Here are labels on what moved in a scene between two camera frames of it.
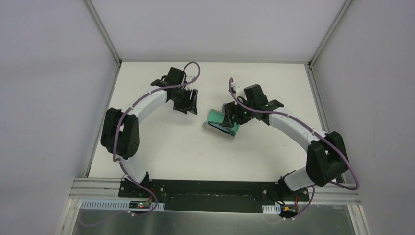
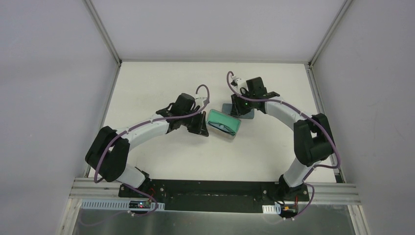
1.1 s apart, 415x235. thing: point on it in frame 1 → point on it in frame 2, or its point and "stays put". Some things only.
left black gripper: [186, 101] → [199, 123]
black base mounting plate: [218, 196] stays put
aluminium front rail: [83, 190] stays put
